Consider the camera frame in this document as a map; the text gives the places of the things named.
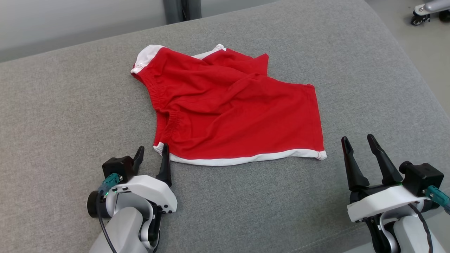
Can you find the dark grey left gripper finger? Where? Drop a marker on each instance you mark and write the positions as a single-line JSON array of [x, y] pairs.
[[138, 161], [165, 170]]

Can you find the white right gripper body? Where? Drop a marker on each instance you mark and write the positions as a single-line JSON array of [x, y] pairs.
[[379, 200]]

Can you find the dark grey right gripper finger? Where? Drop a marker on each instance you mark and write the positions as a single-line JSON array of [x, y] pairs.
[[353, 172], [386, 168]]

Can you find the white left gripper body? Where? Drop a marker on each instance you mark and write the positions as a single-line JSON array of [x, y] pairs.
[[151, 188]]

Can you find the red shorts with white trim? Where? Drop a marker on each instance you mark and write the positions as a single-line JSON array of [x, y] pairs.
[[239, 116]]

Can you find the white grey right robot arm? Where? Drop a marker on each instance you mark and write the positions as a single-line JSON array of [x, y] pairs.
[[407, 232]]

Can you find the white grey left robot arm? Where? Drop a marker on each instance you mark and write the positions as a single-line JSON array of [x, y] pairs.
[[123, 228]]

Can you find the grey wheeled stand leg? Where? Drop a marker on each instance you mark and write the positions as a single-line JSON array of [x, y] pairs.
[[427, 10]]

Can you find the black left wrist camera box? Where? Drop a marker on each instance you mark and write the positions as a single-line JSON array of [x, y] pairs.
[[117, 167]]

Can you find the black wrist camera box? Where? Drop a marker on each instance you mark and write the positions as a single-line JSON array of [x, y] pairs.
[[117, 167], [420, 177]]

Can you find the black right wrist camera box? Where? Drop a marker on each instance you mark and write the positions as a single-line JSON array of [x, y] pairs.
[[420, 177]]

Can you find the grey metal wall post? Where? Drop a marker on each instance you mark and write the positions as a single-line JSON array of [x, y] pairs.
[[182, 10]]

